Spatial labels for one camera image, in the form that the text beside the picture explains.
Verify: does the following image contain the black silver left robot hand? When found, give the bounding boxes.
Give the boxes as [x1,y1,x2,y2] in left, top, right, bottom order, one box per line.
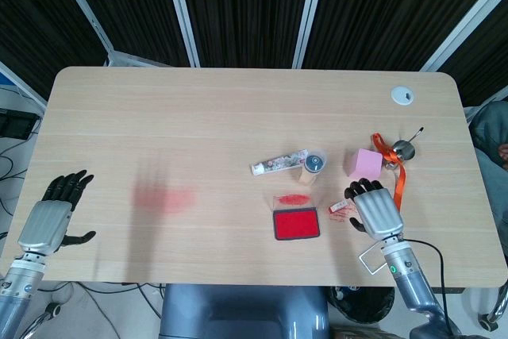
[17,169,97,256]

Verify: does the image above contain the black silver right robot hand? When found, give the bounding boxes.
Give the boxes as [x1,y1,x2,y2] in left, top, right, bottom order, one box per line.
[344,178,406,241]

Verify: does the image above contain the orange ribbon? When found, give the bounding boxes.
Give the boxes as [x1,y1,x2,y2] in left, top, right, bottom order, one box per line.
[371,132,408,211]

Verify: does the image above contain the pink cube box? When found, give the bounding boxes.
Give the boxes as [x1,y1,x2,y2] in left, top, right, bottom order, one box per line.
[344,148,384,180]

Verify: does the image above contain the small metal bell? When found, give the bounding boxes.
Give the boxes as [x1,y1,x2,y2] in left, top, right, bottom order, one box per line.
[391,138,417,163]

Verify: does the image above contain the clear bottle dark blue cap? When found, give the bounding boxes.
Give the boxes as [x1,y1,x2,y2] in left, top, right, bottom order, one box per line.
[298,147,329,187]

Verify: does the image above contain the red ink pad clear lid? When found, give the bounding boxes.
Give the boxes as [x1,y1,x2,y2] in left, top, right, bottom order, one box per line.
[271,193,322,242]

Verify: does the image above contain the black trash bin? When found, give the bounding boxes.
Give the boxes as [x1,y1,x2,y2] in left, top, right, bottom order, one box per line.
[328,285,397,323]

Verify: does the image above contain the black box device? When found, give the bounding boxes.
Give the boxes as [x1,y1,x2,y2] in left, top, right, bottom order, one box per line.
[0,108,41,141]

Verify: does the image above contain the floral printed white tube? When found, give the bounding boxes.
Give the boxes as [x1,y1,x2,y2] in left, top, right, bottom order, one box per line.
[249,148,311,176]

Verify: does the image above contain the seated person in grey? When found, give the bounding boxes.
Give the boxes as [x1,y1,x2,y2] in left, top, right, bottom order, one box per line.
[467,100,508,265]

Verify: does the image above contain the chrome chair base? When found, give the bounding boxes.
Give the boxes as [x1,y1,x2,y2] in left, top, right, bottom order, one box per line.
[475,286,508,333]

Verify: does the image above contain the blue-grey robot torso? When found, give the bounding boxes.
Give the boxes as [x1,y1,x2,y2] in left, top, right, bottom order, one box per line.
[158,283,331,339]

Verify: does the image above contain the metal wire rectangle frame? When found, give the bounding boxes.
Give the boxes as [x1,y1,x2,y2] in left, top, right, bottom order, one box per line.
[359,244,385,276]

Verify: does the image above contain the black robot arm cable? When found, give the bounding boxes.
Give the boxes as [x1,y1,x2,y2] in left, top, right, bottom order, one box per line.
[399,238,458,339]

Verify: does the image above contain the white round cable grommet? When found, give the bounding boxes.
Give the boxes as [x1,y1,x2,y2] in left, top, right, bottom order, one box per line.
[390,85,415,107]

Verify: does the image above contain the white partition frame post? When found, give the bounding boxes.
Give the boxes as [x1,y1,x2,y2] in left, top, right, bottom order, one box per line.
[50,0,117,67]
[161,0,202,68]
[418,0,508,73]
[292,0,327,69]

